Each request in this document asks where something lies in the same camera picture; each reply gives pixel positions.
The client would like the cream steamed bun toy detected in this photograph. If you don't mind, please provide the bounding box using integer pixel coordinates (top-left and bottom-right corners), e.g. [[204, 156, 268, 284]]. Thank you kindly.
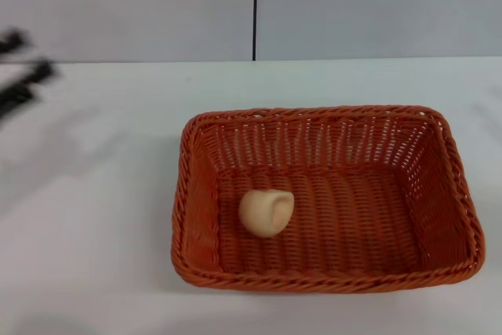
[[238, 189, 295, 239]]

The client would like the orange woven wicker basket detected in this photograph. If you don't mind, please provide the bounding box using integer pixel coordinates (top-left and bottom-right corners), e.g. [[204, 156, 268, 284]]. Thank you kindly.
[[169, 104, 486, 294]]

